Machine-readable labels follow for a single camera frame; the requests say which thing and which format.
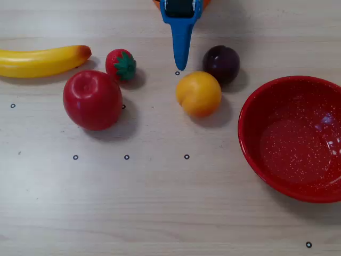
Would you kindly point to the yellow orange plastic peach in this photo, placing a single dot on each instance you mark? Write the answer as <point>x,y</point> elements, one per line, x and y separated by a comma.
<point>198,94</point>

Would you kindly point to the dark purple plastic plum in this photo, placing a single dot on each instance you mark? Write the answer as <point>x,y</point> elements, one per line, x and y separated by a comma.
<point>222,64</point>

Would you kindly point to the yellow plastic banana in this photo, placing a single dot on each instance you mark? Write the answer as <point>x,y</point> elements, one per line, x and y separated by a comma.
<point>37,62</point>

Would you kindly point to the orange robot arm base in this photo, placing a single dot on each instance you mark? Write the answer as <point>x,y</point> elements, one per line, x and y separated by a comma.
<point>156,1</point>

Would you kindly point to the red speckled enamel bowl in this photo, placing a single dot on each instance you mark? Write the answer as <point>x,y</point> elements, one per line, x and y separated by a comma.
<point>290,149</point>

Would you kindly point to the red plastic strawberry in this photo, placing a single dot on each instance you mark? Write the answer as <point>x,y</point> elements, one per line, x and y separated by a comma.
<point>121,65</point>

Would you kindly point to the red plastic apple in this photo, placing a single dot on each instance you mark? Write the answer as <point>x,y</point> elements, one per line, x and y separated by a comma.
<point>92,102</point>

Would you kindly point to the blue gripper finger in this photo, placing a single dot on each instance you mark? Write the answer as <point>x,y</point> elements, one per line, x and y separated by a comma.
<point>182,45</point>

